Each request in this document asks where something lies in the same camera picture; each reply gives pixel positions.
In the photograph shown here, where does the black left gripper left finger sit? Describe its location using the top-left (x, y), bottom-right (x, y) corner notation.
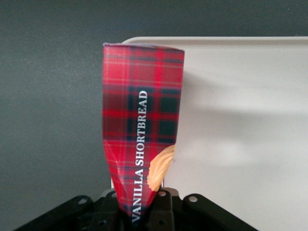
top-left (92, 189), bottom-right (126, 231)

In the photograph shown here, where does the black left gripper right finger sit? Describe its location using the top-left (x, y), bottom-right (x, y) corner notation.
top-left (146, 189), bottom-right (184, 231)

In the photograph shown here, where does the red tartan cookie box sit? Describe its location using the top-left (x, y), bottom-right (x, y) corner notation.
top-left (102, 42), bottom-right (185, 224)

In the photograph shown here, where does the beige plastic tray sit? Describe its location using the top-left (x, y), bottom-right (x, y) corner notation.
top-left (111, 36), bottom-right (308, 231)

